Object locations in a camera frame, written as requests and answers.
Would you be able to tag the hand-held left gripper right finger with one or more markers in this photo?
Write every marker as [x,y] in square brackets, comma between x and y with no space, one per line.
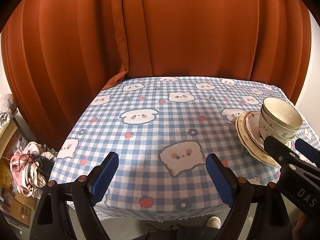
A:
[220,182]

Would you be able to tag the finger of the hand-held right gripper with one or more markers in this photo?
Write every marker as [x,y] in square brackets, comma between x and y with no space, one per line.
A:
[306,148]
[277,150]

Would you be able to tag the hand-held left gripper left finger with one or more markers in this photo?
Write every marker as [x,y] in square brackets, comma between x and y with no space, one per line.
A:
[105,177]

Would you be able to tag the cream yellow floral plate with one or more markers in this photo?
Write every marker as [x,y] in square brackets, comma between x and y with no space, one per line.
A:
[243,132]
[262,158]

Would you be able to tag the white plate with red rim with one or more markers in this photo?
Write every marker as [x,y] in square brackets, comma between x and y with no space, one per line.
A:
[252,127]

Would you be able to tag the person's white shoe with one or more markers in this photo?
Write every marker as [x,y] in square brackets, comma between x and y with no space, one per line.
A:
[213,222]

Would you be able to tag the blue checked bear-print tablecloth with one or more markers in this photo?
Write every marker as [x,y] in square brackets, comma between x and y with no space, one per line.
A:
[150,135]

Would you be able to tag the pink and white clothes pile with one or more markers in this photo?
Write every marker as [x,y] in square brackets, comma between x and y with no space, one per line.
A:
[30,177]

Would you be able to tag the cardboard box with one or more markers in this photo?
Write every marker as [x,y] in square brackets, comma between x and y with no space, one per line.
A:
[21,207]

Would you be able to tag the wooden shelf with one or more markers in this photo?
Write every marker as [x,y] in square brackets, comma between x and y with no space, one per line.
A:
[8,132]

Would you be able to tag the grey plush cloth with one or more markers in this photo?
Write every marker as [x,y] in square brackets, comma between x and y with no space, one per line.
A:
[6,105]

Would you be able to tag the orange curtain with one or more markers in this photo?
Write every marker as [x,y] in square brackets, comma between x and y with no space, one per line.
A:
[160,30]

